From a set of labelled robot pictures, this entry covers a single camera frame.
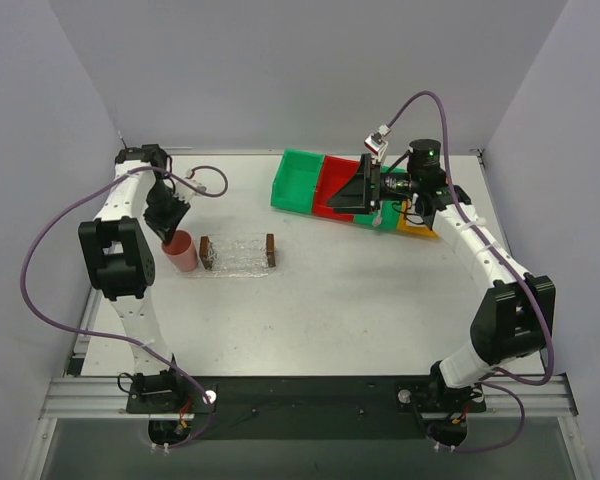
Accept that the pink cup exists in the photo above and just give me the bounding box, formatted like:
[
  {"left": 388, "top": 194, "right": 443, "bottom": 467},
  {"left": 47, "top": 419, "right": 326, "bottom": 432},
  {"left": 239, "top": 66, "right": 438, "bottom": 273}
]
[{"left": 161, "top": 230, "right": 198, "bottom": 273}]

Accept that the red bin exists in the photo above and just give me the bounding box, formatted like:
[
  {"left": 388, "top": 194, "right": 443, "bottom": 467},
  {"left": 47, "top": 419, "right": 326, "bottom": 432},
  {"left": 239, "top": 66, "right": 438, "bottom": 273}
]
[{"left": 311, "top": 155, "right": 359, "bottom": 223}]

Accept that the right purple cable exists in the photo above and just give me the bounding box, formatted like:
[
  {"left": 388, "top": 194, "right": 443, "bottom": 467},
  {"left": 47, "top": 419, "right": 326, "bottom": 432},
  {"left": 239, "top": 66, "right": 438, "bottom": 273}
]
[{"left": 379, "top": 90, "right": 556, "bottom": 454}]

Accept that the right wrist motor cylinder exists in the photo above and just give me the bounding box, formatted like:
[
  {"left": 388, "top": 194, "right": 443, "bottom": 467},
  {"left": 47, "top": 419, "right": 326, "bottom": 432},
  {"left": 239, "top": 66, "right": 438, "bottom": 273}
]
[{"left": 407, "top": 139, "right": 447, "bottom": 190}]

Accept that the far green bin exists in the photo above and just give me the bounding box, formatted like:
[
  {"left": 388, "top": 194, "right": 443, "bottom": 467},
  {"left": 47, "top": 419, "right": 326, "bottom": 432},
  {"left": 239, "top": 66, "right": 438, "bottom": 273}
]
[{"left": 270, "top": 149, "right": 324, "bottom": 214}]

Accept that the clear rack with brown ends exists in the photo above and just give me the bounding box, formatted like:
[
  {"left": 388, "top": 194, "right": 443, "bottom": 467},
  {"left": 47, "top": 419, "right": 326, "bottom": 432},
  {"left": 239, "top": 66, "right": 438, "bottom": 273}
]
[{"left": 197, "top": 232, "right": 277, "bottom": 272}]

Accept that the yellow bin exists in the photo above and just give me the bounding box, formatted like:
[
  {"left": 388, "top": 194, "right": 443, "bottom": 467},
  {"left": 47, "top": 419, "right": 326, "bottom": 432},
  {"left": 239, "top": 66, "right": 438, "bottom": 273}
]
[{"left": 392, "top": 200, "right": 438, "bottom": 238}]

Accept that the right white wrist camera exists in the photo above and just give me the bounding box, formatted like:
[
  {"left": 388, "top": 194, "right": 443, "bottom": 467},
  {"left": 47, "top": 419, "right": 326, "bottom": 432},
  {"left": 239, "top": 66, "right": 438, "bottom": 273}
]
[{"left": 364, "top": 125, "right": 390, "bottom": 167}]

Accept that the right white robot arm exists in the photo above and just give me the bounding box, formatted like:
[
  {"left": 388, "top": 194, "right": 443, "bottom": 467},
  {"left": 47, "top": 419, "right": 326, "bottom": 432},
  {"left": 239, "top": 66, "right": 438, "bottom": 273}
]
[{"left": 327, "top": 148, "right": 556, "bottom": 393}]

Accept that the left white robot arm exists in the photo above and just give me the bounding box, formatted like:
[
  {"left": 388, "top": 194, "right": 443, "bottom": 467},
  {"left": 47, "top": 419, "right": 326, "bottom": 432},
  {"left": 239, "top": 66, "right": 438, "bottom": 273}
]
[{"left": 78, "top": 144, "right": 190, "bottom": 412}]

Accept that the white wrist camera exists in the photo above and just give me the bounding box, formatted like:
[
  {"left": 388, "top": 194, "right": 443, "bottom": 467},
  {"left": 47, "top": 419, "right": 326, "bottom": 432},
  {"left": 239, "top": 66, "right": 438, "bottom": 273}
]
[
  {"left": 175, "top": 178, "right": 207, "bottom": 203},
  {"left": 364, "top": 125, "right": 390, "bottom": 167}
]

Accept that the green bin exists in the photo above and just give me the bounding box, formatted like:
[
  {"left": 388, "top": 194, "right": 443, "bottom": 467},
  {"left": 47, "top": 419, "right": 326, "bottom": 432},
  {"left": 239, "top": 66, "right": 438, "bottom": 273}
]
[
  {"left": 348, "top": 163, "right": 400, "bottom": 230},
  {"left": 270, "top": 149, "right": 324, "bottom": 214}
]

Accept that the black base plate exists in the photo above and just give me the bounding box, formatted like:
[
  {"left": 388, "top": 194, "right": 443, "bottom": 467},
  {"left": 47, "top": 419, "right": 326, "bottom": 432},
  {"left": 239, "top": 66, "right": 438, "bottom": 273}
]
[{"left": 123, "top": 371, "right": 486, "bottom": 446}]

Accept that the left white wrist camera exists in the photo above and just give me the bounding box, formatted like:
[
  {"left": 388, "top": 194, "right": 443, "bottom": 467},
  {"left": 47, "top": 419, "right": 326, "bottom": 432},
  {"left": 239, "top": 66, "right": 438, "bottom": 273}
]
[{"left": 175, "top": 178, "right": 207, "bottom": 203}]

